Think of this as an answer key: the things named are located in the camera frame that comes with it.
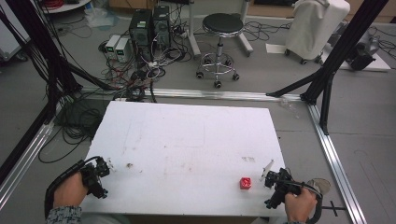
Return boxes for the clear plastic bag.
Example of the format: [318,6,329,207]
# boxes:
[83,5,120,30]

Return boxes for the large black computer tower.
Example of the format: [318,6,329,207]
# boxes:
[128,8,154,63]

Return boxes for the white bench power supply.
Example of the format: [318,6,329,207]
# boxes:
[114,37,131,63]
[105,34,121,60]

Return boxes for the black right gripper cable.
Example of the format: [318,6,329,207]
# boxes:
[289,178,325,224]

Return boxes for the person's right hand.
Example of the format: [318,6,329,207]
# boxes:
[284,186,318,223]

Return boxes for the black floor device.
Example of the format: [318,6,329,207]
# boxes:
[346,32,381,72]

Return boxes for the black diagonal frame bar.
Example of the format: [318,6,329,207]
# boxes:
[0,101,55,186]

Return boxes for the grey round floor pad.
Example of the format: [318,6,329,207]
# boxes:
[306,177,332,196]

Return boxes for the black frame post with cables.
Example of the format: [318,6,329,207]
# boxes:
[0,0,116,94]

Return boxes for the white floor board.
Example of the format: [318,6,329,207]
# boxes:
[320,46,392,73]

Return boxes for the loose black floor cables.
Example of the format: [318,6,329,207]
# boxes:
[242,20,294,43]

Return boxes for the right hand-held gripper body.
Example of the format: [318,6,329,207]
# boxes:
[264,167,303,210]

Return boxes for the white round table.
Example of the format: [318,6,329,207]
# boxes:
[39,0,93,15]

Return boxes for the black braced frame post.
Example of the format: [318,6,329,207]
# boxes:
[265,0,390,136]

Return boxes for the black round stool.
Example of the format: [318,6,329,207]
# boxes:
[195,12,246,90]

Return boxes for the slim black computer tower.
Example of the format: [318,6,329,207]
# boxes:
[151,5,172,51]

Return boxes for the small red cube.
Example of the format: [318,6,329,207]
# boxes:
[239,176,253,190]

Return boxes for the black cable coil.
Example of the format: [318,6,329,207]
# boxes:
[37,98,106,164]

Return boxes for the white covered cart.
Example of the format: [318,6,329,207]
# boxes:
[284,0,351,65]

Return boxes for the person's left hand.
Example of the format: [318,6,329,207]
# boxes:
[53,172,90,209]

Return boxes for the long aluminium floor rail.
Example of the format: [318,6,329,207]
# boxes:
[78,87,304,103]

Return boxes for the white desk leg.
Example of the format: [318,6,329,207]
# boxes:
[236,0,255,58]
[186,0,203,59]

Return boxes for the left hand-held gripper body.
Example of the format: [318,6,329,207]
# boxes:
[78,156,110,200]

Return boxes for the tangled floor cables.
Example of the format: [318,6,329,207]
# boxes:
[97,6,192,104]

